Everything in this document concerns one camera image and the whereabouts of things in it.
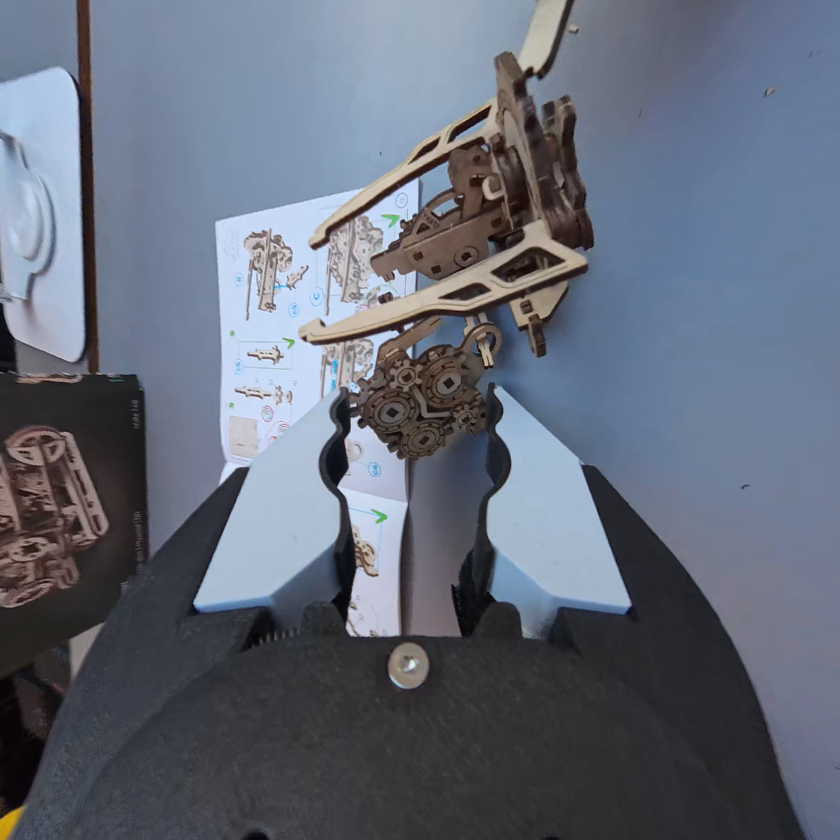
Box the black model kit box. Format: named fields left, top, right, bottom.
left=0, top=372, right=149, bottom=681

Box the white flat base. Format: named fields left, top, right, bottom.
left=0, top=66, right=88, bottom=364

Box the wooden gear model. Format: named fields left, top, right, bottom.
left=348, top=51, right=595, bottom=462

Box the assembly instruction booklet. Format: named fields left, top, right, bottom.
left=215, top=177, right=422, bottom=639

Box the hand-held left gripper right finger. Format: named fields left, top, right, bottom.
left=450, top=384, right=634, bottom=639

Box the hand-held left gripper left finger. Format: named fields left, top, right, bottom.
left=193, top=387, right=360, bottom=636

